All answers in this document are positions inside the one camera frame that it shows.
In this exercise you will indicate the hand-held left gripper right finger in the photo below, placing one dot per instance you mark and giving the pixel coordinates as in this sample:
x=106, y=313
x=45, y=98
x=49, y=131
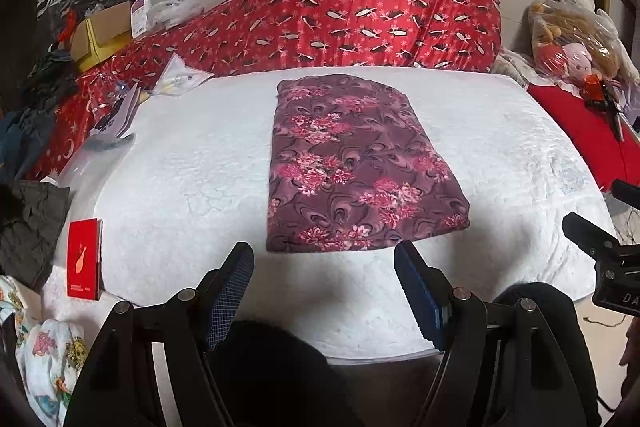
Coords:
x=422, y=297

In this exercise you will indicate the red booklet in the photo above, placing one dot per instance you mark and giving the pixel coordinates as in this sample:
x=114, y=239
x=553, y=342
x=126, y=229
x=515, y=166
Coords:
x=82, y=257

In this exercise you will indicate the white cartoon print cloth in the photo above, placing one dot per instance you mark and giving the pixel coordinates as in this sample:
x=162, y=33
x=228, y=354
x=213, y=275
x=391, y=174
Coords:
x=45, y=357

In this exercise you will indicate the clear bag with dark contents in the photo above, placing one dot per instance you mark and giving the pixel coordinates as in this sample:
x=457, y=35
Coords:
x=95, y=152

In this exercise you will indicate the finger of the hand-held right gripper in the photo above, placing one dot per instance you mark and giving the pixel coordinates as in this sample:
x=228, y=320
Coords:
x=590, y=234
x=627, y=189

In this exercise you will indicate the clear bag of plush toys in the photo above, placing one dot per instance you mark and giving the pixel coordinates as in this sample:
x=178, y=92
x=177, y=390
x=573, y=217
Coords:
x=570, y=52

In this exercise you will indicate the white plastic bag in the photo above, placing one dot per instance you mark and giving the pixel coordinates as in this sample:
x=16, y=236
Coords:
x=175, y=12

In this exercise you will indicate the cardboard box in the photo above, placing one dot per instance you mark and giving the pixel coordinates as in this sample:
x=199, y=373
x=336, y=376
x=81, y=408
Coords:
x=107, y=19

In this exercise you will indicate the white package with purple label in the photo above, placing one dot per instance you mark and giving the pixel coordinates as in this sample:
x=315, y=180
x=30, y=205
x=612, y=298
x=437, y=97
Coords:
x=140, y=9

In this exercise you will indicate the purple floral cloth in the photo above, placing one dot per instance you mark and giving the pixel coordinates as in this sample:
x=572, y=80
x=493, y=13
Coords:
x=350, y=157

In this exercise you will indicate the orange plastic toy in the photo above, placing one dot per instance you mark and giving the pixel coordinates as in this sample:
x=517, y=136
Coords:
x=592, y=84

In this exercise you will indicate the plain red cloth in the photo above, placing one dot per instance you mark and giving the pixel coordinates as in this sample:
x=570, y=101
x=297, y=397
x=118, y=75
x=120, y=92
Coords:
x=575, y=132

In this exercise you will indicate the red penguin print quilt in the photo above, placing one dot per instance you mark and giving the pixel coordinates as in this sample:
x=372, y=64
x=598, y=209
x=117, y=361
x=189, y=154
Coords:
x=350, y=22

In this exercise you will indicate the dark grey cloth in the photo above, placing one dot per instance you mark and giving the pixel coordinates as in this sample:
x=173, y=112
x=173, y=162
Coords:
x=30, y=227

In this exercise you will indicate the white crumpled cloth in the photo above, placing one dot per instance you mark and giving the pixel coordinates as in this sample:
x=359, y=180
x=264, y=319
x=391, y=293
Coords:
x=510, y=62

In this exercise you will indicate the clear packet with yellow contents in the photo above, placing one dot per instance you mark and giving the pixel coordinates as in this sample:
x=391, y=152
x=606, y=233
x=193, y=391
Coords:
x=175, y=77

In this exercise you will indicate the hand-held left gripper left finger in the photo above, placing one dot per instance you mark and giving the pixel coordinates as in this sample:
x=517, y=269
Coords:
x=227, y=302

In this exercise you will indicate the paper leaflets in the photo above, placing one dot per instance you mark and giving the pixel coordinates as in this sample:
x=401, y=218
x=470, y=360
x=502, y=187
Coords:
x=120, y=107

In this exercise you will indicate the pile of dark clothes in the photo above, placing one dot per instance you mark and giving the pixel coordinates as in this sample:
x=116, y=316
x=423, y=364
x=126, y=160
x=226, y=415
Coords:
x=30, y=132

